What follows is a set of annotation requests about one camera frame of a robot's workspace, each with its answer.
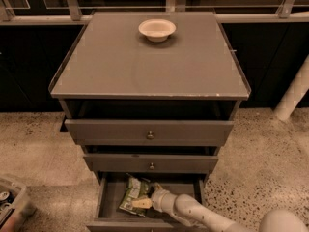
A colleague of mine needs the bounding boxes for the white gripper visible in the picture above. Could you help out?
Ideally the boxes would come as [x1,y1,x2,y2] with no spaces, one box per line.
[131,183,176,213]

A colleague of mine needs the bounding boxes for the green jalapeno chip bag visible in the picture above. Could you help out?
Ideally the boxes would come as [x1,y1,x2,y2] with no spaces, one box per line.
[119,175,150,218]

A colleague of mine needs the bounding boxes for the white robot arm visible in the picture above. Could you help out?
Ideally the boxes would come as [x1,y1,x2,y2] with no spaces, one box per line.
[131,184,309,232]

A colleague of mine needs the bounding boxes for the grey bottom drawer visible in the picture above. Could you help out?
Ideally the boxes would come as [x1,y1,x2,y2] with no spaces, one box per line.
[86,172,217,232]

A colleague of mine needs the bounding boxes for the grey drawer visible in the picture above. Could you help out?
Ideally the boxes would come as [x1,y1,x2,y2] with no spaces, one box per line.
[86,172,217,232]
[84,154,218,174]
[65,119,234,146]

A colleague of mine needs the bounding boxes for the grey middle drawer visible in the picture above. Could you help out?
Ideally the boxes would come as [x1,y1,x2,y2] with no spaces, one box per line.
[84,154,218,174]

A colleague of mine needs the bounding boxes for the grey top drawer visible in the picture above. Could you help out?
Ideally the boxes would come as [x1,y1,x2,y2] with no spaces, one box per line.
[65,119,234,146]

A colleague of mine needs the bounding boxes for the grey drawer cabinet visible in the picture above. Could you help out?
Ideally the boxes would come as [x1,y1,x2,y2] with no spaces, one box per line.
[49,12,250,232]

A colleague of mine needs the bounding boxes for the white paper bowl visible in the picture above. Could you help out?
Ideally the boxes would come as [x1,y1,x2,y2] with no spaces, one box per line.
[138,19,176,43]

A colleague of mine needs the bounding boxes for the white pillar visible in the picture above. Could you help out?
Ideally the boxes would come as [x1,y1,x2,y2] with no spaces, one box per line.
[274,55,309,121]

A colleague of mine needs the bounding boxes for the metal window railing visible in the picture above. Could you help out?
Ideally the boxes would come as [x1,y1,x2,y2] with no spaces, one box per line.
[0,0,309,25]

